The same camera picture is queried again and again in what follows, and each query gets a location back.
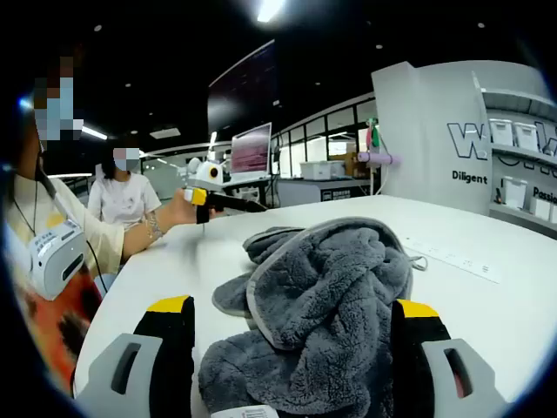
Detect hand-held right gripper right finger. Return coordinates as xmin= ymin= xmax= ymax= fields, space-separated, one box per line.
xmin=390 ymin=299 xmax=508 ymax=418

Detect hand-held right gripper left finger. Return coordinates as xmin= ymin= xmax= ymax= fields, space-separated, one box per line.
xmin=74 ymin=294 xmax=196 ymax=418

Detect grey fleece towel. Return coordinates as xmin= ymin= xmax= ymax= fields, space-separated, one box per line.
xmin=198 ymin=216 xmax=414 ymax=418

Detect person's left hand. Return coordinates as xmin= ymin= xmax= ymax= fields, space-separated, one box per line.
xmin=164 ymin=189 xmax=202 ymax=227

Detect computer monitor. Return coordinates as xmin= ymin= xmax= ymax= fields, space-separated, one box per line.
xmin=230 ymin=122 xmax=273 ymax=176

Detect grey counter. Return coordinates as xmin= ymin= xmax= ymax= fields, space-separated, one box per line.
xmin=276 ymin=177 xmax=376 ymax=206

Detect white table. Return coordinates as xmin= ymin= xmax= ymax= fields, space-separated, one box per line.
xmin=73 ymin=194 xmax=557 ymax=418

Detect white storage box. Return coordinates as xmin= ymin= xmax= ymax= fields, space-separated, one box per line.
xmin=299 ymin=160 xmax=346 ymax=180

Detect white table power strip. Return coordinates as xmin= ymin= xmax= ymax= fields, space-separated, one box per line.
xmin=402 ymin=236 xmax=501 ymax=285

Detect large dark hanging screen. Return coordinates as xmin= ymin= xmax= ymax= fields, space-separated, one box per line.
xmin=207 ymin=39 xmax=279 ymax=132

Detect person's cream shirt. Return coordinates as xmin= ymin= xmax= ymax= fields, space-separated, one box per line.
xmin=3 ymin=172 xmax=128 ymax=395

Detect cardboard box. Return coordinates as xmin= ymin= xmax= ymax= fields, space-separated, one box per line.
xmin=346 ymin=152 xmax=371 ymax=178

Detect purple rolled mat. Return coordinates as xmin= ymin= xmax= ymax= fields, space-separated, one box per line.
xmin=357 ymin=151 xmax=402 ymax=167

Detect white chest device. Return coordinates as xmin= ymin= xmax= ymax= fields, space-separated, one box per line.
xmin=29 ymin=217 xmax=88 ymax=302

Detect green and red hanging items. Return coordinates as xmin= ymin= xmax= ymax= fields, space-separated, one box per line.
xmin=364 ymin=116 xmax=383 ymax=152

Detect grey shelf unit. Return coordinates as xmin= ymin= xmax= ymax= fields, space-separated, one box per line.
xmin=472 ymin=71 xmax=557 ymax=240

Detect ceiling light strip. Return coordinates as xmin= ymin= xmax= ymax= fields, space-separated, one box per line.
xmin=256 ymin=0 xmax=286 ymax=23

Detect shelf with white boxes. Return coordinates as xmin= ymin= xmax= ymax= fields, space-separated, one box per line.
xmin=489 ymin=119 xmax=557 ymax=223

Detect black device cable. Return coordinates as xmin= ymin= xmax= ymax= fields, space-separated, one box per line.
xmin=84 ymin=239 xmax=109 ymax=293

